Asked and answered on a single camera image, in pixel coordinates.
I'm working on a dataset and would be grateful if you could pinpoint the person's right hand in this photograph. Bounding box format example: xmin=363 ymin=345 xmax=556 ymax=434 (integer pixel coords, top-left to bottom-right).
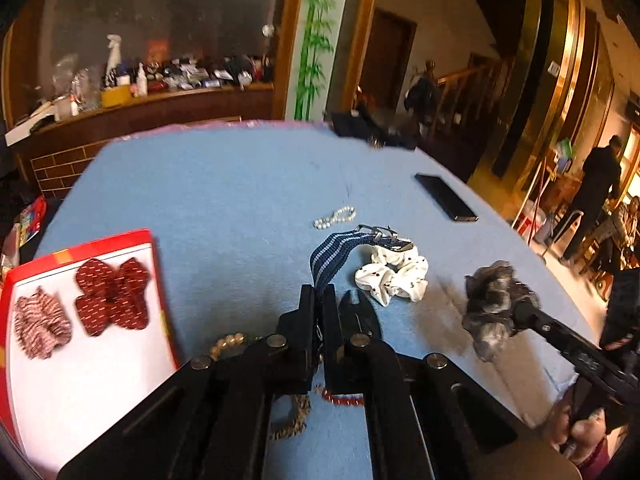
xmin=549 ymin=397 xmax=618 ymax=467

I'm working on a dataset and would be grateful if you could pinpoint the clear plastic jar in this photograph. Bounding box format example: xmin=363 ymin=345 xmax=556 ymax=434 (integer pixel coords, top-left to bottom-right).
xmin=72 ymin=67 xmax=101 ymax=111

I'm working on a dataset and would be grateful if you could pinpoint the red bow scrunchie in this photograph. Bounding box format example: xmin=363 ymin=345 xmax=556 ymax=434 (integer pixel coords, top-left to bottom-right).
xmin=74 ymin=257 xmax=152 ymax=337

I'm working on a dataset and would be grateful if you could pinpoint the navy striped strap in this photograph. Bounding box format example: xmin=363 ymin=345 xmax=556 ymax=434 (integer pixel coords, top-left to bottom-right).
xmin=309 ymin=224 xmax=413 ymax=306

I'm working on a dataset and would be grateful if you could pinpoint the red bead bracelet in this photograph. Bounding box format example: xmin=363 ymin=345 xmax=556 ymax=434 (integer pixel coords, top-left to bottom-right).
xmin=320 ymin=387 xmax=365 ymax=408

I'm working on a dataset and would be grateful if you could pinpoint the dark coat on post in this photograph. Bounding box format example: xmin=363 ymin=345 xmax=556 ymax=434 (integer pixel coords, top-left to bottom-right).
xmin=404 ymin=60 xmax=441 ymax=126

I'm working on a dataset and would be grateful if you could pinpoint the clutter pile on counter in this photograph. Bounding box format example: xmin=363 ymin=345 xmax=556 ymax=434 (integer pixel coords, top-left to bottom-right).
xmin=147 ymin=52 xmax=276 ymax=93

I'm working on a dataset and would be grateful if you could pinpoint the cream bead bracelet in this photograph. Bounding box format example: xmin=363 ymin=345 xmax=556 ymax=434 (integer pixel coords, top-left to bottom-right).
xmin=209 ymin=332 xmax=263 ymax=361

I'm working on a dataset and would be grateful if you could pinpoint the white pearl bracelet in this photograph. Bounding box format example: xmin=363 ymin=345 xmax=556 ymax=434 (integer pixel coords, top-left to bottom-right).
xmin=313 ymin=206 xmax=357 ymax=231

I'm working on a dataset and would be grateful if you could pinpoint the pink striped scrunchie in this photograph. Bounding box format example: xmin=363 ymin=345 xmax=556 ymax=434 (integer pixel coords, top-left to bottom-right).
xmin=14 ymin=287 xmax=73 ymax=361

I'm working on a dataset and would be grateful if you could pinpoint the black cloth bag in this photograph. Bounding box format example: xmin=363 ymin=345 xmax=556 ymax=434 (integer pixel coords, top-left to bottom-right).
xmin=327 ymin=105 xmax=421 ymax=151

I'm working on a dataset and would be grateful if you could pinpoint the wooden stair railing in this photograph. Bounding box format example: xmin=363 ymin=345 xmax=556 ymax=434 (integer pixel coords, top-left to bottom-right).
xmin=435 ymin=55 xmax=513 ymax=128

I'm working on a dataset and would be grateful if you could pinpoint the grey fluffy scrunchie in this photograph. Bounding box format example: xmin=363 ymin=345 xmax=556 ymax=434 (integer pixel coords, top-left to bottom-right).
xmin=462 ymin=260 xmax=543 ymax=363

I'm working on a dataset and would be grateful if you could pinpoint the red box with white inside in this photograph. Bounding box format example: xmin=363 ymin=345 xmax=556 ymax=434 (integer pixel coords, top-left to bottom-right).
xmin=0 ymin=229 xmax=181 ymax=466

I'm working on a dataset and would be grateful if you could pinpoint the black smartphone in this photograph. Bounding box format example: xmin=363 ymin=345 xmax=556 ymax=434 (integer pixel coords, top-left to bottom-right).
xmin=415 ymin=173 xmax=479 ymax=223

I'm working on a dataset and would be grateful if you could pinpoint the colourful packet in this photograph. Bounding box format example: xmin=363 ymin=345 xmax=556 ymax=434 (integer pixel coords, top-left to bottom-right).
xmin=17 ymin=195 xmax=48 ymax=248

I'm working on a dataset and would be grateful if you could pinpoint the white dotted scrunchie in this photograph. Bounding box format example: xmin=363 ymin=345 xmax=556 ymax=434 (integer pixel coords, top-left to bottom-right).
xmin=354 ymin=249 xmax=430 ymax=307

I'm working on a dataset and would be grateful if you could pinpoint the yellow container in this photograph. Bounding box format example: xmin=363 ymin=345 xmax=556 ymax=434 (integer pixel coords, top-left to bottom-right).
xmin=100 ymin=85 xmax=132 ymax=108

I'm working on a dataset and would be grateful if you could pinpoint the blue tablecloth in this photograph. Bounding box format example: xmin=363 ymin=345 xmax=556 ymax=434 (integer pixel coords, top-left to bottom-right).
xmin=30 ymin=120 xmax=606 ymax=480

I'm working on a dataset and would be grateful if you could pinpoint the wooden counter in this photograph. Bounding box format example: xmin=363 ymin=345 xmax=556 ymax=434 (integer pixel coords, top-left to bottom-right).
xmin=5 ymin=82 xmax=276 ymax=196

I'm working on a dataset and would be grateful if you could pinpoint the white spray bottle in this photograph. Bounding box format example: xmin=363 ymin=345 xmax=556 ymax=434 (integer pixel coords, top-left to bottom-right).
xmin=104 ymin=34 xmax=123 ymax=88

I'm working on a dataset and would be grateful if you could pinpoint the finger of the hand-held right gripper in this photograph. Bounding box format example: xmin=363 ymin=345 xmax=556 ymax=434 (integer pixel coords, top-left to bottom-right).
xmin=514 ymin=304 xmax=576 ymax=356

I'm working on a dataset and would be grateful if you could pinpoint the leopard print scrunchie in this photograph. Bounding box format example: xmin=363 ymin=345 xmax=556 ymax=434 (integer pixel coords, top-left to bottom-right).
xmin=270 ymin=394 xmax=312 ymax=442

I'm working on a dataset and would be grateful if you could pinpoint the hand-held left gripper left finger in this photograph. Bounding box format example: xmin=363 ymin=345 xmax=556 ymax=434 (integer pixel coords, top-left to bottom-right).
xmin=57 ymin=284 xmax=321 ymax=480

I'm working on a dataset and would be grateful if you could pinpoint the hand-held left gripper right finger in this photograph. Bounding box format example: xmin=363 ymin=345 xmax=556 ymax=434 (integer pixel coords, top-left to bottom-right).
xmin=322 ymin=284 xmax=583 ymax=480

